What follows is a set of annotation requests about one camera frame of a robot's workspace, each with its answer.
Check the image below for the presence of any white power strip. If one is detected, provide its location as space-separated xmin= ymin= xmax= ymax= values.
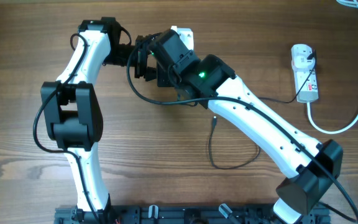
xmin=291 ymin=44 xmax=319 ymax=103

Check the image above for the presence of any black charger cable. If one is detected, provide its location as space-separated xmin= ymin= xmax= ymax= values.
xmin=208 ymin=51 xmax=317 ymax=170

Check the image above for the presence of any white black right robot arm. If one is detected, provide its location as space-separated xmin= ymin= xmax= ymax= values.
xmin=149 ymin=29 xmax=343 ymax=223

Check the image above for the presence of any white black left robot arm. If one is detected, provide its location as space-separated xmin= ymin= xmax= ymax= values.
xmin=35 ymin=17 xmax=157 ymax=223

